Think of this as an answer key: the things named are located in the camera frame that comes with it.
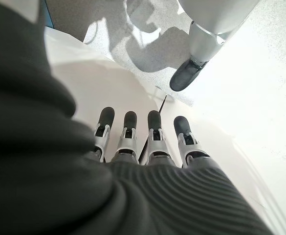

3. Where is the left robot hand black glove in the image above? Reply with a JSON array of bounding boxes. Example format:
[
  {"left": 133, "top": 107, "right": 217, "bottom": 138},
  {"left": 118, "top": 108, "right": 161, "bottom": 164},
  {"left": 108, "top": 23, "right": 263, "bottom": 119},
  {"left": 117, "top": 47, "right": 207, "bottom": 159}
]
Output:
[{"left": 0, "top": 0, "right": 275, "bottom": 235}]

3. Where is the left white robot leg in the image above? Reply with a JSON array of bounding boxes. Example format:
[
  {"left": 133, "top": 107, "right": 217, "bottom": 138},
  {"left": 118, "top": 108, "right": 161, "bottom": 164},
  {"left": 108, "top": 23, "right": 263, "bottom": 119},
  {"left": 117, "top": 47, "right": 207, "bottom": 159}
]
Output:
[{"left": 169, "top": 0, "right": 260, "bottom": 92}]

